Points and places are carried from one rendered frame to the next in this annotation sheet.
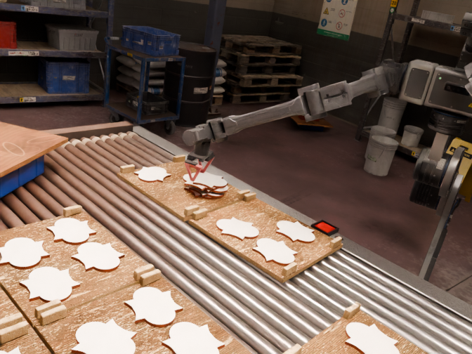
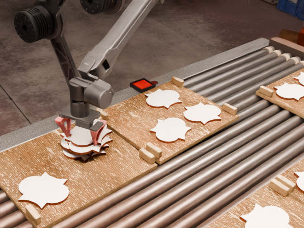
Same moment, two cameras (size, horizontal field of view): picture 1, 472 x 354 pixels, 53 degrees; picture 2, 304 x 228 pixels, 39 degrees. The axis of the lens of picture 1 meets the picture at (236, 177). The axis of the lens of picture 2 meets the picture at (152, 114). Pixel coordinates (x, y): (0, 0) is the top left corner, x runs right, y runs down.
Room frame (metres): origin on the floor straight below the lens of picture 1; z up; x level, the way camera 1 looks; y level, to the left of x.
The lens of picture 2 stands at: (1.34, 1.17, 1.78)
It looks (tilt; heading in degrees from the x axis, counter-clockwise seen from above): 33 degrees down; 276
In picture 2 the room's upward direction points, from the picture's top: 3 degrees clockwise
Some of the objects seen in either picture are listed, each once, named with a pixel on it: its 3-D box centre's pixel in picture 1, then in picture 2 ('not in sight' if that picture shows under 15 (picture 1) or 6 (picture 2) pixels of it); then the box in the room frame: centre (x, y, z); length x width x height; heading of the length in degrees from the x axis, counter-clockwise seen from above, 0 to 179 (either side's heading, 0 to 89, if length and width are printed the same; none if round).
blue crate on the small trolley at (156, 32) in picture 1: (150, 41); not in sight; (4.95, 1.11, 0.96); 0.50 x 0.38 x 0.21; 58
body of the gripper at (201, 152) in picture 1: (201, 148); (80, 107); (1.66, 0.15, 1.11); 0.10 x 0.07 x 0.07; 165
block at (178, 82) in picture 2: (336, 242); (177, 81); (1.41, -0.37, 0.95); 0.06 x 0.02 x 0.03; 142
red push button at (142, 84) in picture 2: (324, 228); (142, 85); (1.55, -0.35, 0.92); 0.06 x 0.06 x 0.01; 49
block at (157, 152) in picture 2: (199, 214); (154, 150); (1.44, 0.10, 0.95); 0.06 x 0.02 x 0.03; 142
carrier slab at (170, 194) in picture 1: (184, 186); (69, 164); (1.69, 0.20, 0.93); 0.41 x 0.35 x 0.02; 50
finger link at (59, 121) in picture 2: (202, 163); (71, 124); (1.70, 0.14, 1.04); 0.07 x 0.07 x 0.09; 75
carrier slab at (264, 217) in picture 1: (265, 233); (166, 116); (1.43, -0.14, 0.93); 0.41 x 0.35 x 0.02; 52
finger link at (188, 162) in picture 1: (195, 168); (91, 130); (1.63, 0.16, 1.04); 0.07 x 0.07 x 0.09; 75
